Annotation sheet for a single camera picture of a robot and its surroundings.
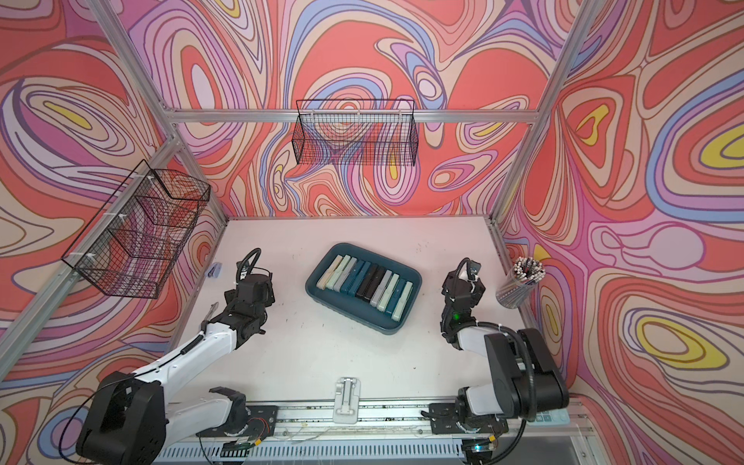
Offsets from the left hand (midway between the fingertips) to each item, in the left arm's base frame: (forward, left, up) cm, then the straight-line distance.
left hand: (255, 287), depth 87 cm
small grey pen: (-3, +17, -11) cm, 21 cm away
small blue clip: (+12, +21, -9) cm, 25 cm away
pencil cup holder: (+1, -81, +6) cm, 81 cm away
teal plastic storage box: (-3, -31, -9) cm, 32 cm away
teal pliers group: (+1, -43, -8) cm, 44 cm away
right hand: (+4, -66, -1) cm, 66 cm away
